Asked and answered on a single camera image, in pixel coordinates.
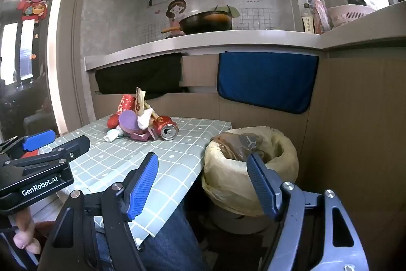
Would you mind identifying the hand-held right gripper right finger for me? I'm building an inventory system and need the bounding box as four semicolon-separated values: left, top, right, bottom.
247;153;370;271

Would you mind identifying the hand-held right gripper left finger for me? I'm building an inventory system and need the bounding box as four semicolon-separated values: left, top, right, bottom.
38;152;159;271

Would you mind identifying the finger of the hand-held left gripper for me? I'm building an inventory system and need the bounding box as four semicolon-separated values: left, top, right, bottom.
0;130;57;160
21;135;91;168

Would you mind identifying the yellow printed bin bag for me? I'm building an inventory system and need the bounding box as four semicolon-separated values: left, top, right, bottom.
202;127;299;217

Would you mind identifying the white trash bin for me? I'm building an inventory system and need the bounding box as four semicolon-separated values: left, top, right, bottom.
209;204;280;235

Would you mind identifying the red wrapper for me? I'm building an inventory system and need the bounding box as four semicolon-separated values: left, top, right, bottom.
107;114;124;129

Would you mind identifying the maroon wrapper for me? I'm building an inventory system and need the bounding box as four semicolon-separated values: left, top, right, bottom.
130;126;157;142

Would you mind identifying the red drink can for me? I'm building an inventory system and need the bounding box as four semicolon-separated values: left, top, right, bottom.
153;115;179;141

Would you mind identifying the purple wrapper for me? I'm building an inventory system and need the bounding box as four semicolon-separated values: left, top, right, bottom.
119;110;142;134

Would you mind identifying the red paper cup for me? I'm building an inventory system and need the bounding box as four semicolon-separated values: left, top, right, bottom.
116;94;138;116

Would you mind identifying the beige snack wrapper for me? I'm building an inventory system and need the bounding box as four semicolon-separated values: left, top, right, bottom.
135;87;147;116

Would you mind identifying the person's left hand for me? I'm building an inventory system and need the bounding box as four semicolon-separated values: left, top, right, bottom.
13;207;42;254

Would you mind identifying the person's leg in jeans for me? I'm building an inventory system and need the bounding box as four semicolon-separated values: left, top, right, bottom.
95;204;208;271

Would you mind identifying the brown cardboard panel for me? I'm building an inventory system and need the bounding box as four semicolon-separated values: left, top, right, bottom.
296;50;406;271
94;92;310;151

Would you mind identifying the black cloth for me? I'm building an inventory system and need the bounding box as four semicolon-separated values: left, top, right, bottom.
95;53;188;98

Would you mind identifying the blue cloth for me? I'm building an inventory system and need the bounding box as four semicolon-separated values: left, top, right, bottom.
216;51;320;114

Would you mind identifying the grey kitchen countertop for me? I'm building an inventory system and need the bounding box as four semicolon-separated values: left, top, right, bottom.
84;0;406;71

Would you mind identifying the clear bottle with dark cap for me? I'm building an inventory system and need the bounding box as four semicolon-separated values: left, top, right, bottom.
301;3;314;34

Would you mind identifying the black wok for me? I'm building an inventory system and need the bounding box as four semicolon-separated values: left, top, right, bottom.
161;11;233;36

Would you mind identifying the pink bottle with orange cap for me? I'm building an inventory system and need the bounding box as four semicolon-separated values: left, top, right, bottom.
312;0;331;35

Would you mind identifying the pink plastic basket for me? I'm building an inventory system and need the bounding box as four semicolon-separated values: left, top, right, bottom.
327;5;376;28

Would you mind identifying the cartoon couple wall sticker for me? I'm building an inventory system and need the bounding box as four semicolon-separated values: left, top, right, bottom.
155;0;270;37

